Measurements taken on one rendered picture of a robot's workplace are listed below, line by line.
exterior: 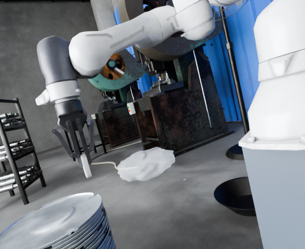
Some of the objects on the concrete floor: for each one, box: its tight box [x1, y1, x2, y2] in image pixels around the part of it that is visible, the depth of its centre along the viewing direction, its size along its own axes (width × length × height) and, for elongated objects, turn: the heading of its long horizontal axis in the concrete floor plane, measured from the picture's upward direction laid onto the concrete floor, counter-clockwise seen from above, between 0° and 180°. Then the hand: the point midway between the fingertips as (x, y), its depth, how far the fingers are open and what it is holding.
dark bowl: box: [214, 176, 257, 216], centre depth 94 cm, size 30×30×7 cm
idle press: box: [118, 0, 234, 158], centre depth 240 cm, size 153×99×174 cm, turn 3°
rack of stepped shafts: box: [0, 95, 46, 216], centre depth 189 cm, size 43×46×95 cm
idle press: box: [88, 48, 146, 148], centre depth 394 cm, size 153×99×174 cm, turn 8°
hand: (85, 165), depth 63 cm, fingers closed
